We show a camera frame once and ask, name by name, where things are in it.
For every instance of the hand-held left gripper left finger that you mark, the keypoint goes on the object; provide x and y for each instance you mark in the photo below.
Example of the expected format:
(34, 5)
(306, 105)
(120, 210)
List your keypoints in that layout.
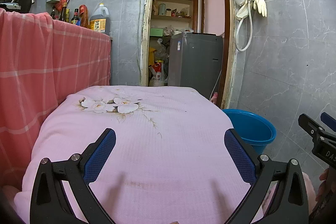
(99, 155)

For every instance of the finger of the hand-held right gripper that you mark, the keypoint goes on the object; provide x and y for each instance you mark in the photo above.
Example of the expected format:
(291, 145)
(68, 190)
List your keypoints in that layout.
(328, 119)
(308, 124)

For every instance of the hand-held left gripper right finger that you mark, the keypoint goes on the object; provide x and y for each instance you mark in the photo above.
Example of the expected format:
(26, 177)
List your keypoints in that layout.
(239, 158)

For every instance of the blue plastic bucket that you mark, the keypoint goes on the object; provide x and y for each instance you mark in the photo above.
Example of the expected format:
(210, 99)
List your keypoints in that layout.
(252, 129)

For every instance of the person's right hand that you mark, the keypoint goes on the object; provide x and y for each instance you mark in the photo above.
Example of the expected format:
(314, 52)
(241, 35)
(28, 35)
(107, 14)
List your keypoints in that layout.
(323, 184)

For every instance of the person's pink clothing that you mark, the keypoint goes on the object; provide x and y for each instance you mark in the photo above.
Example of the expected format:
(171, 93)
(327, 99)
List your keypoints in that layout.
(308, 192)

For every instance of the pink floral blanket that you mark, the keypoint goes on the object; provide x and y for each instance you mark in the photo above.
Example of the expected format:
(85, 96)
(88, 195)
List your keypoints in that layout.
(162, 155)

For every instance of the pink plastic item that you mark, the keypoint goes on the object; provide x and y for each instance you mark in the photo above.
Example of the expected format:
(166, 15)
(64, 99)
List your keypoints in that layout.
(214, 98)

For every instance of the red white sack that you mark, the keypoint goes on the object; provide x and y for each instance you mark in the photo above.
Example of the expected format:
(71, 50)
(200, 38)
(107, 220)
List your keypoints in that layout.
(157, 77)

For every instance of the grey washing machine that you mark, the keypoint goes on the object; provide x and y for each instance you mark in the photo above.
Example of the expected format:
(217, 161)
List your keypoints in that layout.
(194, 64)

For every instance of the red checkered cloth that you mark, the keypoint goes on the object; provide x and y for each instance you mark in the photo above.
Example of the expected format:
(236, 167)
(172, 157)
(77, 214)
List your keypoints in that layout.
(39, 69)

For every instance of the yellow plastic item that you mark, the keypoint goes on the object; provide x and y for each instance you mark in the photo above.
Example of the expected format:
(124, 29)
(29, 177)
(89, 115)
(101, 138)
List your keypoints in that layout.
(151, 54)

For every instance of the crumpled clear plastic bag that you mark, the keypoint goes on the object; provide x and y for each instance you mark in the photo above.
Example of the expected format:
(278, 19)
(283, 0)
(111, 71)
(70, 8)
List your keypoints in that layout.
(162, 49)

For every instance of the cream rubber glove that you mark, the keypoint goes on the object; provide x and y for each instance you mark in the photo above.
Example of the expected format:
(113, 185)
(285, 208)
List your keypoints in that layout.
(242, 11)
(260, 3)

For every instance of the large cooking oil jug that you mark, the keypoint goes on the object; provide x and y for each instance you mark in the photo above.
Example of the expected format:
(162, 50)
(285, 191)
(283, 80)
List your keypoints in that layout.
(99, 24)

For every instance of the green box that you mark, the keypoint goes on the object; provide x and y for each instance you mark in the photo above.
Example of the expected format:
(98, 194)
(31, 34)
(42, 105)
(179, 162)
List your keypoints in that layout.
(157, 32)

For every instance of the dark bottle red cap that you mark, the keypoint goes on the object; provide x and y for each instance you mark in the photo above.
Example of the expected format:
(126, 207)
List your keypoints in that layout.
(75, 18)

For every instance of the orange sauce bottle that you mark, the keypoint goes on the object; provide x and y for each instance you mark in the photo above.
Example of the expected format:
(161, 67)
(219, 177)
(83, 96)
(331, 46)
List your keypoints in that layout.
(84, 16)

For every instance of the yellow label bottle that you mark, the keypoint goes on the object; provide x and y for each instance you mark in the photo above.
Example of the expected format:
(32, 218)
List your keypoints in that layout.
(68, 16)

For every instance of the tall dark glass bottle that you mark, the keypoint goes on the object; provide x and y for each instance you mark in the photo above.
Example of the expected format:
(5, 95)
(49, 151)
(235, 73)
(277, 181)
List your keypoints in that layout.
(63, 15)

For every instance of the dark sauce bottle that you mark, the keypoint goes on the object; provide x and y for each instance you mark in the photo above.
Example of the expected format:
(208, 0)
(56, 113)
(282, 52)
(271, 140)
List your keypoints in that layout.
(53, 14)

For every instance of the pale green canister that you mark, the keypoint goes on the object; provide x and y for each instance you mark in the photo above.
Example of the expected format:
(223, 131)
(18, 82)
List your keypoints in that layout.
(162, 9)

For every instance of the red plastic bag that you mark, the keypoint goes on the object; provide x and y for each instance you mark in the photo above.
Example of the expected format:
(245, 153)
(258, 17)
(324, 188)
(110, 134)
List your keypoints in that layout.
(62, 1)

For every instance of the white jar dark lid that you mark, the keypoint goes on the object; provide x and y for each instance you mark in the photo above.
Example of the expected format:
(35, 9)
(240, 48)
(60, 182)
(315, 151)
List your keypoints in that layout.
(168, 12)

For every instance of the steel rimmed pan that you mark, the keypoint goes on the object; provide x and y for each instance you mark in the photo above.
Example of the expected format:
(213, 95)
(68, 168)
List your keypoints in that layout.
(23, 1)

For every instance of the wooden door frame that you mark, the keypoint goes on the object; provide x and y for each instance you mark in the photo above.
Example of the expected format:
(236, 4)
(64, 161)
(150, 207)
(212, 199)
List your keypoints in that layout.
(144, 29)

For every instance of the wooden wall shelves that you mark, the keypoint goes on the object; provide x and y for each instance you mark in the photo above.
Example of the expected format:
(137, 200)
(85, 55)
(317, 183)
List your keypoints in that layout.
(168, 18)

